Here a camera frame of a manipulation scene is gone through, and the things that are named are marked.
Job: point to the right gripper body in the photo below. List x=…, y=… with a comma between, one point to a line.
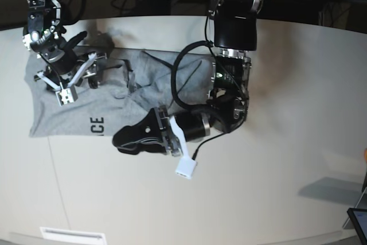
x=64, y=66

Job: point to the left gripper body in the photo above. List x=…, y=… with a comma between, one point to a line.
x=175, y=131

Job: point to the grey T-shirt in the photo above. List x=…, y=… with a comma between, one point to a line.
x=134, y=82

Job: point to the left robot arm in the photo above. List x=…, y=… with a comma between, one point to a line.
x=226, y=108

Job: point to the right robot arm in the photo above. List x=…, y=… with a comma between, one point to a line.
x=46, y=23

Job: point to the white label strip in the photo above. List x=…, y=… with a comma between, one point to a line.
x=68, y=236

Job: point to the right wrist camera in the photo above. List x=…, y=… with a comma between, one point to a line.
x=66, y=95

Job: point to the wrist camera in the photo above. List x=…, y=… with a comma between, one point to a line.
x=186, y=167
x=66, y=95

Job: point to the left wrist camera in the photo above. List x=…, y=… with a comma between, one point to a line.
x=186, y=167

